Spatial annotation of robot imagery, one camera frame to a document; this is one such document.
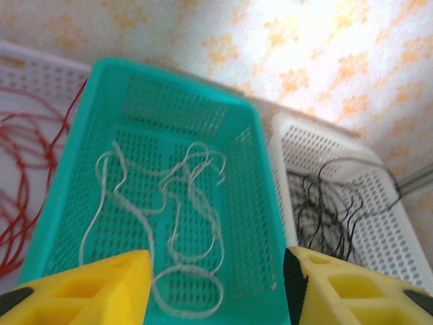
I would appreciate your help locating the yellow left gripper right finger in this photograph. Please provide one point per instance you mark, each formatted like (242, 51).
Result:
(355, 294)

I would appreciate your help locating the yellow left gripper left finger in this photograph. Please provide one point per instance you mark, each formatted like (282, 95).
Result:
(84, 291)

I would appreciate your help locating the white perforated plastic basket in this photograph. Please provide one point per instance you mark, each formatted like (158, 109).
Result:
(379, 220)

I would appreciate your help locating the teal perforated plastic basket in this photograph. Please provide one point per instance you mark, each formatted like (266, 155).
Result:
(155, 111)

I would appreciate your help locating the lavender perforated plastic basket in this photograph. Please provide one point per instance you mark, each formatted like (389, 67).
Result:
(40, 74)

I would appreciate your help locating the aluminium frame post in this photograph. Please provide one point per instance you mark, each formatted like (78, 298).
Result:
(419, 177)

